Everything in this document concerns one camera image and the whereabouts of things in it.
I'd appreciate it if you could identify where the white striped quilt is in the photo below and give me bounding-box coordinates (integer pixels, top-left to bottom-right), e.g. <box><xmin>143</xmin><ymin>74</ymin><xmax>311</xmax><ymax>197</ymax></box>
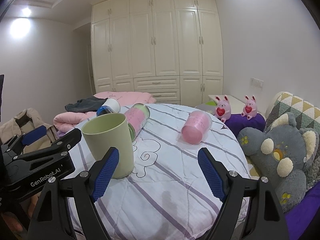
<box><xmin>66</xmin><ymin>102</ymin><xmax>252</xmax><ymax>240</ymax></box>

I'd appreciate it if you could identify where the beige jacket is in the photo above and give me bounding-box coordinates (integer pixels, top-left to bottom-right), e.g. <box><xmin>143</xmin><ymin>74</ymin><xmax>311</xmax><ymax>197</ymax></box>
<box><xmin>0</xmin><ymin>108</ymin><xmax>59</xmax><ymax>153</ymax></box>

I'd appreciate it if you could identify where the dark grey cloth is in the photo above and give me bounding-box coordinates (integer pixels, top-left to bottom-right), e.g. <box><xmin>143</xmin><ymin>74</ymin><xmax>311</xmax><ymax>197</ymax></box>
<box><xmin>65</xmin><ymin>96</ymin><xmax>108</xmax><ymax>113</ymax></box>

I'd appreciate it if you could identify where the grey plush toy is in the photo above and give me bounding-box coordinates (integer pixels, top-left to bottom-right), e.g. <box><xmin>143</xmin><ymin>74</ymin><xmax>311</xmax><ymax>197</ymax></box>
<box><xmin>237</xmin><ymin>112</ymin><xmax>319</xmax><ymax>214</ymax></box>

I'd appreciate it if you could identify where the pink blanket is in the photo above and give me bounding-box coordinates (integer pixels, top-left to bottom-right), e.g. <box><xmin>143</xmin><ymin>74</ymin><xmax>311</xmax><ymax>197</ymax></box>
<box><xmin>54</xmin><ymin>91</ymin><xmax>157</xmax><ymax>133</ymax></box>

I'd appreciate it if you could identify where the clear pink green cup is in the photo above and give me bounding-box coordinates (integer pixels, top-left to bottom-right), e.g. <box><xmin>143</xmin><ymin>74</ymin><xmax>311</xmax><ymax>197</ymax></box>
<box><xmin>124</xmin><ymin>103</ymin><xmax>151</xmax><ymax>142</ymax></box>

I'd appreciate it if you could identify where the pink bunny toy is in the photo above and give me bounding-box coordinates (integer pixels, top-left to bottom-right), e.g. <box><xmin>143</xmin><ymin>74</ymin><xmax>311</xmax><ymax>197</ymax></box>
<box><xmin>241</xmin><ymin>95</ymin><xmax>258</xmax><ymax>120</ymax></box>
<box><xmin>214</xmin><ymin>95</ymin><xmax>232</xmax><ymax>120</ymax></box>

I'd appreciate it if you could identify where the white nightstand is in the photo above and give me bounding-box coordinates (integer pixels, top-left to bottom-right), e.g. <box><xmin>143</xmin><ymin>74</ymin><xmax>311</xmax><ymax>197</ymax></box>
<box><xmin>208</xmin><ymin>94</ymin><xmax>247</xmax><ymax>113</ymax></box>

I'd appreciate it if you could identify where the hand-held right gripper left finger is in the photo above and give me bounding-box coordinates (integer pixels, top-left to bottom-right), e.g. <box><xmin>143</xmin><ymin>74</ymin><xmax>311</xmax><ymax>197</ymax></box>
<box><xmin>27</xmin><ymin>147</ymin><xmax>120</xmax><ymax>240</ymax></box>

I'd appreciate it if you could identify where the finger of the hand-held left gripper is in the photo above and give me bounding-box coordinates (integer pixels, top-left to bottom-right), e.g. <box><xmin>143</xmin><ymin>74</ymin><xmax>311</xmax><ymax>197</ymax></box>
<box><xmin>10</xmin><ymin>129</ymin><xmax>82</xmax><ymax>171</ymax></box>
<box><xmin>0</xmin><ymin>126</ymin><xmax>47</xmax><ymax>156</ymax></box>

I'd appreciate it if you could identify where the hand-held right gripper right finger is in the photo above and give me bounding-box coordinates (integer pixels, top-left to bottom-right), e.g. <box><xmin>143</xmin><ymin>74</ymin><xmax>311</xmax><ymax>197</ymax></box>
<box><xmin>197</xmin><ymin>147</ymin><xmax>292</xmax><ymax>240</ymax></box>

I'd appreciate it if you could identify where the white blue cup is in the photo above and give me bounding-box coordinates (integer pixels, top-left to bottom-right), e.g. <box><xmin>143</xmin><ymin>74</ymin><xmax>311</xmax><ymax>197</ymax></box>
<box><xmin>96</xmin><ymin>98</ymin><xmax>121</xmax><ymax>117</ymax></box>

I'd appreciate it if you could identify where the cream wardrobe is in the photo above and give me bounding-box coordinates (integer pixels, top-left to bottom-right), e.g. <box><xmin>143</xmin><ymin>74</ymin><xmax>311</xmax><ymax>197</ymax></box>
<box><xmin>90</xmin><ymin>0</ymin><xmax>224</xmax><ymax>105</ymax></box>

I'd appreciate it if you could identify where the light green cup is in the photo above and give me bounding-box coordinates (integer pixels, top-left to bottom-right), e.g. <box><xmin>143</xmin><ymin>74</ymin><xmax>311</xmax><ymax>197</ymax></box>
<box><xmin>81</xmin><ymin>113</ymin><xmax>135</xmax><ymax>179</ymax></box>

